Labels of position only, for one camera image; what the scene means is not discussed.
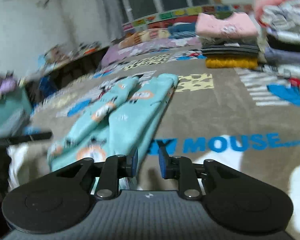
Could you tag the brown cartoon mouse blanket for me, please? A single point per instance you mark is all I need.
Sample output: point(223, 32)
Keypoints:
point(210, 115)

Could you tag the blue folded blanket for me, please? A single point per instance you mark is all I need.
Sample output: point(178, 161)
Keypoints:
point(183, 31)

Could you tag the black white striped folded garment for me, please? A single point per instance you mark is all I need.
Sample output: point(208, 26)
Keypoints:
point(230, 50)

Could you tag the blue bag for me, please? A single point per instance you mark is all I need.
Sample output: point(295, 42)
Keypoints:
point(47, 86)

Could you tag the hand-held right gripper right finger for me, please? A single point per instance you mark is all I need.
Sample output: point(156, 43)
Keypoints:
point(162, 163)

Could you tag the purple cloth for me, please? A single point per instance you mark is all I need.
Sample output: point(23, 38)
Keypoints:
point(3, 86)

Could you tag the colourful picture headboard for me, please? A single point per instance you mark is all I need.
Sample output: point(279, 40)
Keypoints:
point(185, 13)

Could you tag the teal patterned sweatshirt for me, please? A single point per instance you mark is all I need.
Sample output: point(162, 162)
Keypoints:
point(130, 115)

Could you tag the pink folded top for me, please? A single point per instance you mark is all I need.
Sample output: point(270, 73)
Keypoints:
point(225, 26)

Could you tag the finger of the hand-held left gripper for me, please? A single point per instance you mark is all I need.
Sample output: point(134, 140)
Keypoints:
point(27, 137)

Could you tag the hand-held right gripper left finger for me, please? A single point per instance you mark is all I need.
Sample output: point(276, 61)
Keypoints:
point(134, 161)

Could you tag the green storage box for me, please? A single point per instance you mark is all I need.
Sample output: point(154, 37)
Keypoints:
point(10, 110)

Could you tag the dark wooden desk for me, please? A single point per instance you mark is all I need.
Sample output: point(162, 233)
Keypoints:
point(75, 70)

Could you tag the stack of white purple clothes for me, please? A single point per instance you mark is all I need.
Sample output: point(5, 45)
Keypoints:
point(287, 35)

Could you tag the yellow folded sweater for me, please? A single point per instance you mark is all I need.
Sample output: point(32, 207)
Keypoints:
point(230, 62)

